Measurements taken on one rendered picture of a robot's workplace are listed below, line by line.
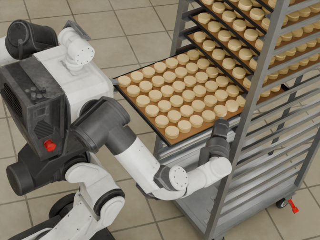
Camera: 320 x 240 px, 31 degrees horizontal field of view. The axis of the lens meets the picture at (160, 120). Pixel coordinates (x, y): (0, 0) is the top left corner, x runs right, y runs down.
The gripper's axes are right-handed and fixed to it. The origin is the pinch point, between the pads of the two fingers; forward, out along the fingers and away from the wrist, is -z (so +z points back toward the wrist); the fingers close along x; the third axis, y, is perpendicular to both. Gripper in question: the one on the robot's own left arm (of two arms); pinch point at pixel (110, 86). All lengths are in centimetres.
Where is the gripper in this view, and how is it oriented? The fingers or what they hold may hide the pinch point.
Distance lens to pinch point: 224.3
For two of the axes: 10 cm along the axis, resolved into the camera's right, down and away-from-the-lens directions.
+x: 1.1, -7.0, -7.1
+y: -0.9, -7.2, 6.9
